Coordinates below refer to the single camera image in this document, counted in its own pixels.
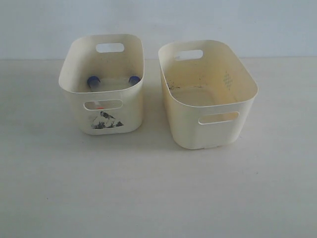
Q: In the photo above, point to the blue-capped tube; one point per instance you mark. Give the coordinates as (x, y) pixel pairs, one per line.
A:
(133, 80)
(94, 84)

